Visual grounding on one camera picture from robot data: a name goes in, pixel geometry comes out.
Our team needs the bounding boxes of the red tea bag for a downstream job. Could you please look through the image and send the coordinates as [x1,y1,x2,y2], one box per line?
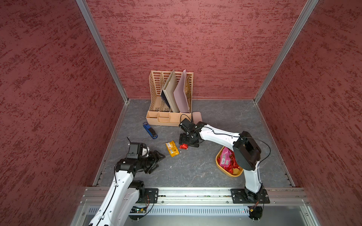
[216,155,243,177]
[180,144,189,150]

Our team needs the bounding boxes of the pink eraser case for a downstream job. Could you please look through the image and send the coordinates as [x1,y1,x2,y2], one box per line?
[192,112,203,124]

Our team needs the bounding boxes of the magenta tea bag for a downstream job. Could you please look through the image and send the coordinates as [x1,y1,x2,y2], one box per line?
[219,147,232,168]

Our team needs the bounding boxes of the beige folder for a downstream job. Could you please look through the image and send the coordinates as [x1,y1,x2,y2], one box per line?
[162,70,179,113]

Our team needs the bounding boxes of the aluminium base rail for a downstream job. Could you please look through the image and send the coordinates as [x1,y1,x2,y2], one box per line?
[70,187,320,226]

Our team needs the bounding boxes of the beige plastic file organizer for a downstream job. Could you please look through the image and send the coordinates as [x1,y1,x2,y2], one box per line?
[146,70,194,127]

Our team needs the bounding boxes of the dark blue notebook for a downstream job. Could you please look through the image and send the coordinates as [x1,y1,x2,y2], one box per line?
[161,91,170,109]

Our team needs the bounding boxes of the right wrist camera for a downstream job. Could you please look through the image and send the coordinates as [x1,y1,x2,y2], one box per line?
[179,118,195,134]

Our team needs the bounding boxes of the pink folder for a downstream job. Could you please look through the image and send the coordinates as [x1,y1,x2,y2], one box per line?
[173,70,189,113]

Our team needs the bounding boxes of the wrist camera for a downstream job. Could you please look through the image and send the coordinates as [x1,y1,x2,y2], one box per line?
[126,142,150,159]
[179,118,195,134]

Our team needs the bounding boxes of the yellow tea bag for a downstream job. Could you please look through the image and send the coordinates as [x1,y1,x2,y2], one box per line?
[166,141,179,157]

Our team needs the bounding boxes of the blue stapler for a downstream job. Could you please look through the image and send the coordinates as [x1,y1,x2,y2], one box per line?
[143,122,158,139]

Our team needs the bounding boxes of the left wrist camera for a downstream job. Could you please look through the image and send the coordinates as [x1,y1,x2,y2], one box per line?
[126,142,150,159]

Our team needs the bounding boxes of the yellow plastic storage box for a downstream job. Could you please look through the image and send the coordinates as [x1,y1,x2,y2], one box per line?
[216,147,244,178]

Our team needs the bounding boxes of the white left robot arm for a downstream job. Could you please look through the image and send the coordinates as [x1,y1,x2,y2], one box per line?
[89,151,166,226]

